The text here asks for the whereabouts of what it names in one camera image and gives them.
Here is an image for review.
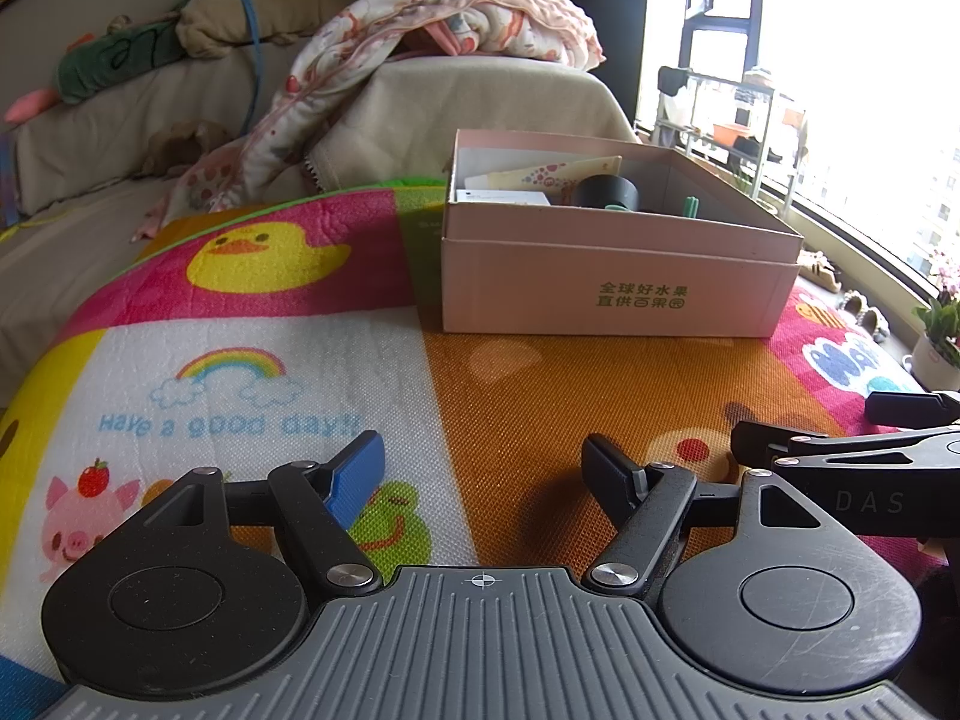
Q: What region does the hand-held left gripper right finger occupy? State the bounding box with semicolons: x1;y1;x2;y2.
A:
583;435;841;601

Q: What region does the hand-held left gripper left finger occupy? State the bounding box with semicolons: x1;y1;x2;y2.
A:
120;432;386;595

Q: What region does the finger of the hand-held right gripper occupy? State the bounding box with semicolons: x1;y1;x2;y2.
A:
731;424;960;470
864;390;960;425

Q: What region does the pink cardboard box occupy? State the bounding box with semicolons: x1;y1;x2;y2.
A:
440;127;805;338

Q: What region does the black tape roll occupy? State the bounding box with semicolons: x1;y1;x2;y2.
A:
574;174;642;211

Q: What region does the small white carton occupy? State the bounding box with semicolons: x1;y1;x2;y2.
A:
456;189;552;205

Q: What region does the cream cosmetic tube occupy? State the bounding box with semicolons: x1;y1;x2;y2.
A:
465;156;623;205

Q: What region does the pink flowering potted plant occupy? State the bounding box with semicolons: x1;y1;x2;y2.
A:
902;255;960;391

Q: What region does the beige sandal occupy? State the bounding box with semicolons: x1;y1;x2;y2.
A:
799;249;841;290
840;292;890;335

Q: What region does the colourful cartoon play mat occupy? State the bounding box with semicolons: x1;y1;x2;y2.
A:
0;178;960;720

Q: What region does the metal storage rack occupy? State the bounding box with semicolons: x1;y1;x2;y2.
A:
652;67;807;203

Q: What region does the brown plush toy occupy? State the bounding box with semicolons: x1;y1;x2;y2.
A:
142;122;232;175

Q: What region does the beige sofa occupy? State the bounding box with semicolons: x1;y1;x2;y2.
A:
0;0;642;391

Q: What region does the pink printed blanket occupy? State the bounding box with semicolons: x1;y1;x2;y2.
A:
135;0;607;241

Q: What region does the beige pillow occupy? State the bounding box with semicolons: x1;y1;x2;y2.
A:
176;0;353;59

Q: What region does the green plush toy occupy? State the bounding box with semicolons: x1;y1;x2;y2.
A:
4;15;188;125

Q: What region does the blue cord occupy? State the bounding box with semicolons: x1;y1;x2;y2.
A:
229;0;265;136

